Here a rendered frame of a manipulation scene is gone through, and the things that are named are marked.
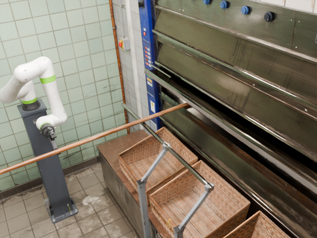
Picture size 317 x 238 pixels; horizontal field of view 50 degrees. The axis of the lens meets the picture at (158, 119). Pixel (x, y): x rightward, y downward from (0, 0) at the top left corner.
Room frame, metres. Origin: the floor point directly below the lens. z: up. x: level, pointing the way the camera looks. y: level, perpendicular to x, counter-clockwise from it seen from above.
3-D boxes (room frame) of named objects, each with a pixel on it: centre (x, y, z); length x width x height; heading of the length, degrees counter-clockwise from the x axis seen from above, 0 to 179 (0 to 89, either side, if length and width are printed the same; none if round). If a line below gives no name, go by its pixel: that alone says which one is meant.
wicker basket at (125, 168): (2.26, 0.05, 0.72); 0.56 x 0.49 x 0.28; 26
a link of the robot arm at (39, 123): (2.23, 0.86, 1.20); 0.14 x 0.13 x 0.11; 28
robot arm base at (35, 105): (2.58, 1.07, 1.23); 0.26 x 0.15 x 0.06; 27
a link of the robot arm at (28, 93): (2.52, 1.05, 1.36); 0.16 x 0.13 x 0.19; 141
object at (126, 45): (3.18, 0.26, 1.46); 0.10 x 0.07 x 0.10; 27
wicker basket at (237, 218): (1.73, -0.22, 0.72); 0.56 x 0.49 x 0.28; 28
